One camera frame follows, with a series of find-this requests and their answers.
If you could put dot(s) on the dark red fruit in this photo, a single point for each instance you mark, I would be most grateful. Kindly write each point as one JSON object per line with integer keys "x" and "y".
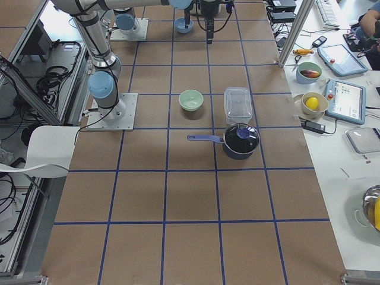
{"x": 310, "y": 73}

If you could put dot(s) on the blue teach pendant tablet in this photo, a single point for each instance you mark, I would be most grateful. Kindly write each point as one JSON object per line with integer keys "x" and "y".
{"x": 340, "y": 60}

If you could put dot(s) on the yellow lemon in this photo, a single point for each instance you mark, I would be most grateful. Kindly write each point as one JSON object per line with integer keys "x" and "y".
{"x": 312, "y": 103}

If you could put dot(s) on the clear plastic food container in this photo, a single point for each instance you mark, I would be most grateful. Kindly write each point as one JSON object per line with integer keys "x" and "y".
{"x": 237, "y": 105}

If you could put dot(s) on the light blue fruit bowl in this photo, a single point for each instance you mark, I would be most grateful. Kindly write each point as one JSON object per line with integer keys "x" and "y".
{"x": 307, "y": 65}

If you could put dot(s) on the orange handled tool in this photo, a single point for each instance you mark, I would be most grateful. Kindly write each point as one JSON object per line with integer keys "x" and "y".
{"x": 302, "y": 52}

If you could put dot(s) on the dark blue saucepan with lid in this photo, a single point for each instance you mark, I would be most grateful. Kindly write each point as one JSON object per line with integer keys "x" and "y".
{"x": 239, "y": 140}

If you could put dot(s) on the white keyboard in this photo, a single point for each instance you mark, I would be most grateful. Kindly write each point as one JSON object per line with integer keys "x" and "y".
{"x": 326, "y": 14}

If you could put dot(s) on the black power brick on desk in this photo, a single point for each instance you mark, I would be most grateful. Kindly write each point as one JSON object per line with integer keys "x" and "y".
{"x": 313, "y": 126}

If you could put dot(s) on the person forearm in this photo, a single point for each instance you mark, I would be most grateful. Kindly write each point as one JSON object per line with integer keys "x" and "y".
{"x": 368, "y": 22}

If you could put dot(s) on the aluminium frame post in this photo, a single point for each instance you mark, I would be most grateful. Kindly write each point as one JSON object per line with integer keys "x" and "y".
{"x": 298, "y": 23}

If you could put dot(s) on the steel bowl with banana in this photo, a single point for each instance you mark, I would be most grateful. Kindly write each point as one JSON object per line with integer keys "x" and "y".
{"x": 368, "y": 214}

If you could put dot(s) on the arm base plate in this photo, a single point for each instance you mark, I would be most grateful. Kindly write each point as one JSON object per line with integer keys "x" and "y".
{"x": 139, "y": 36}
{"x": 122, "y": 117}

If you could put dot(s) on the white chair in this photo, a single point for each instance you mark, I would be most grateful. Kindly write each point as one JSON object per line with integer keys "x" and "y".
{"x": 49, "y": 152}

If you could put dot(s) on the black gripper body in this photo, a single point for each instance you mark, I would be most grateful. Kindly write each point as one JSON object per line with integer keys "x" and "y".
{"x": 209, "y": 9}

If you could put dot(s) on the green plastic bowl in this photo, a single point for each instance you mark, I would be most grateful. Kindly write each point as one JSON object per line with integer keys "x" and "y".
{"x": 191, "y": 100}

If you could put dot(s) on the black scissors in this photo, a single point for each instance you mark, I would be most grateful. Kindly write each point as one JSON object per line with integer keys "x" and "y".
{"x": 297, "y": 59}

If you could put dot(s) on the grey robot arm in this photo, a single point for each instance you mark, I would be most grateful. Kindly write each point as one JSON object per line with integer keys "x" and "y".
{"x": 125, "y": 20}
{"x": 103, "y": 84}

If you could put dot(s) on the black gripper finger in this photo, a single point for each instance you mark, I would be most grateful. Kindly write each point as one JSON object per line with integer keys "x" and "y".
{"x": 210, "y": 30}
{"x": 187, "y": 17}

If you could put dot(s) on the cream bowl on saucer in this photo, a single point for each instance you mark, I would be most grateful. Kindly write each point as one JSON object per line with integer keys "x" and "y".
{"x": 304, "y": 112}

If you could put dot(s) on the blue plastic bowl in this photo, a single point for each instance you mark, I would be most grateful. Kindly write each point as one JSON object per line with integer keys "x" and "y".
{"x": 181, "y": 26}

